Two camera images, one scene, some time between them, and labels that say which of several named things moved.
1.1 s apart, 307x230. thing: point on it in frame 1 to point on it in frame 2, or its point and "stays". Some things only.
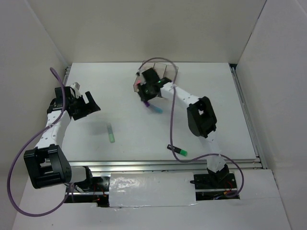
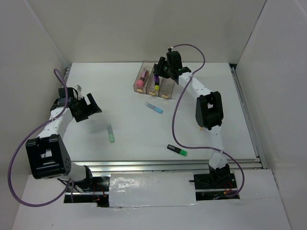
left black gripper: x=88 y=108 stays
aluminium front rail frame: x=160 y=166 stays
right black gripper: x=145 y=97 to x=158 y=70
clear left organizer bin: x=144 y=68 stays
